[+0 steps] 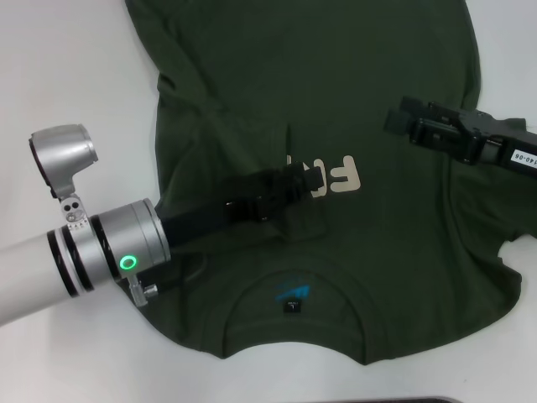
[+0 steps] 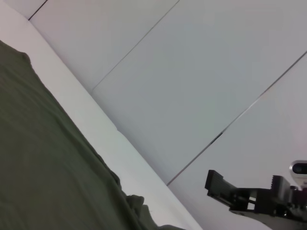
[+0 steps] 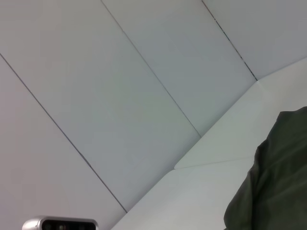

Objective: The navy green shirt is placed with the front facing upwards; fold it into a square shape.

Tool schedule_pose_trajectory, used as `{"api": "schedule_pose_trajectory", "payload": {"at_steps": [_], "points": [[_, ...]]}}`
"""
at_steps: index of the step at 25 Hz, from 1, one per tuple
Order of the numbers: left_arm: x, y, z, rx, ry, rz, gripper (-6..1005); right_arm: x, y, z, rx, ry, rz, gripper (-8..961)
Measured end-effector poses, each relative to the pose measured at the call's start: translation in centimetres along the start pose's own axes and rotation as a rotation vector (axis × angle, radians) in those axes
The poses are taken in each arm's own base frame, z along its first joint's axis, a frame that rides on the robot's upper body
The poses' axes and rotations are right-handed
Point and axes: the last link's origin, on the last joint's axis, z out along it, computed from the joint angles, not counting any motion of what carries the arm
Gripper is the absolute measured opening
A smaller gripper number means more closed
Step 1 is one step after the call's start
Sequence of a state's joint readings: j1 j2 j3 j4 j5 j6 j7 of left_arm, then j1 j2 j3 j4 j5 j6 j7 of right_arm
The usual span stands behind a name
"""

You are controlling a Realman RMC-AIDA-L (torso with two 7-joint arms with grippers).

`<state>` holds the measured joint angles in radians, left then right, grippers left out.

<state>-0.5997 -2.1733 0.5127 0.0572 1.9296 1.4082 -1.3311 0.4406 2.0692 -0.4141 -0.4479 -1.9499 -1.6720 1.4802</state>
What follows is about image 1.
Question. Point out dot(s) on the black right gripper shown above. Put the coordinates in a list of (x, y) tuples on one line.
[(512, 142)]

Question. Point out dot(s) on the dark green printed t-shirt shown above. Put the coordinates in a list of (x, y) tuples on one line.
[(335, 75)]

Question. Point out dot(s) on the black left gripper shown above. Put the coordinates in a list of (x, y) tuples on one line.
[(201, 214)]

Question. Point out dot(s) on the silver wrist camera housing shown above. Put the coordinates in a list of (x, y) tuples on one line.
[(63, 151)]

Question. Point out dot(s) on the dark rounded robot base edge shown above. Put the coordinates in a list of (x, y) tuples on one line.
[(403, 400)]

